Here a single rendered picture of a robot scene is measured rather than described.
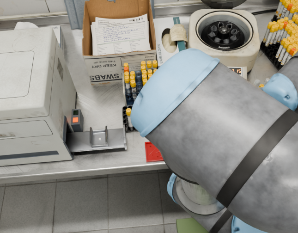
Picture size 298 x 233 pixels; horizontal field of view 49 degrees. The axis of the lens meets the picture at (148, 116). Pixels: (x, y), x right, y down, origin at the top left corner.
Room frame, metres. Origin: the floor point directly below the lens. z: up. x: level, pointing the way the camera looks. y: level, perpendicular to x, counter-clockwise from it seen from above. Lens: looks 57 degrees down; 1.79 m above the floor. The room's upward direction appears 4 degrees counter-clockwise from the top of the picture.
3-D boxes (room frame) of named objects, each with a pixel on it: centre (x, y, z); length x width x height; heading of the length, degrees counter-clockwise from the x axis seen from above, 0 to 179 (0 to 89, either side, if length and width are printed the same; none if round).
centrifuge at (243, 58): (0.83, -0.28, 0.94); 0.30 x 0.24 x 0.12; 173
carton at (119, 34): (0.88, 0.09, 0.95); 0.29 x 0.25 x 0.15; 2
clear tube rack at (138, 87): (0.68, -0.02, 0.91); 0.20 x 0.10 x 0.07; 92
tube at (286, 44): (0.77, -0.48, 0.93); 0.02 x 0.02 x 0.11
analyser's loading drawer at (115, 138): (0.49, 0.18, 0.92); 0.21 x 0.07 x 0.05; 92
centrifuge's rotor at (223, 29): (0.85, -0.28, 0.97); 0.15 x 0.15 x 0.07
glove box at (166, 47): (0.87, -0.10, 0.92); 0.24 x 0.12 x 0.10; 2
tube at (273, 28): (0.85, -0.46, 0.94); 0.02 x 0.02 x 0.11
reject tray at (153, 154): (0.45, -0.02, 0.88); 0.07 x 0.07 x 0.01; 2
